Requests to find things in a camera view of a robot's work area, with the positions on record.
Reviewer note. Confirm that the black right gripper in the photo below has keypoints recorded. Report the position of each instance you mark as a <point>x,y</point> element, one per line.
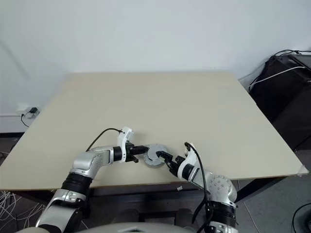
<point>178,162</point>

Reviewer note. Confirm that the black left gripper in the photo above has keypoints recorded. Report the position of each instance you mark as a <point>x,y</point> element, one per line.
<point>130,151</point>

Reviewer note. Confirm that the grey finned motor lid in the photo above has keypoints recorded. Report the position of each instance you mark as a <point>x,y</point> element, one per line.
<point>151,153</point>

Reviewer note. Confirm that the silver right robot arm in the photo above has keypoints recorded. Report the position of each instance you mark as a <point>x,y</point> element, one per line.
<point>218,187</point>

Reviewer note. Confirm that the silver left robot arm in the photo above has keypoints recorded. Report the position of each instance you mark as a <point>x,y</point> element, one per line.
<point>92,160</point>

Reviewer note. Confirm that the grey robot torso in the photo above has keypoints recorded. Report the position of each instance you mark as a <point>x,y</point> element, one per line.
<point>136,228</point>

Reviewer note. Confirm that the black power adapter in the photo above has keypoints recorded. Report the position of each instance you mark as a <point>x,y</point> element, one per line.
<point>33,109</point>

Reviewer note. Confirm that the black cabinet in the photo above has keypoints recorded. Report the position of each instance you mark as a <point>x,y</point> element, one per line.
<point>286,99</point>

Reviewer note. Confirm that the clear table corner tape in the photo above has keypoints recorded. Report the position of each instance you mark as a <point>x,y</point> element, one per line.
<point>303,170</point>

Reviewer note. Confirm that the black round floor object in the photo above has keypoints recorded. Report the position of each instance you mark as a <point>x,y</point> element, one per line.
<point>302,217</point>

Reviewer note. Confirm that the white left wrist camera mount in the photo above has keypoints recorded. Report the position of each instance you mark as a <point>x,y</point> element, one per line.
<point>122,139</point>

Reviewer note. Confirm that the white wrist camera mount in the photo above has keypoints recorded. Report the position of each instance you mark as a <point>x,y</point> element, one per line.
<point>190,157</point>
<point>122,139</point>

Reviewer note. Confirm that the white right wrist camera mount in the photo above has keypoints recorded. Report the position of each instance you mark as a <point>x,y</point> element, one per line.
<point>190,157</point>

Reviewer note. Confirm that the small white frame label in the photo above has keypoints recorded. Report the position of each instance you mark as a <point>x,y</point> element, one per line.
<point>179,188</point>

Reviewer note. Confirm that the black table frame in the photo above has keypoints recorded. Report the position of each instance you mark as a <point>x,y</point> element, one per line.
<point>145,196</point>

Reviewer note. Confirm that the white wall socket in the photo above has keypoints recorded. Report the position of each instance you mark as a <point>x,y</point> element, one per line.
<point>24,108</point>

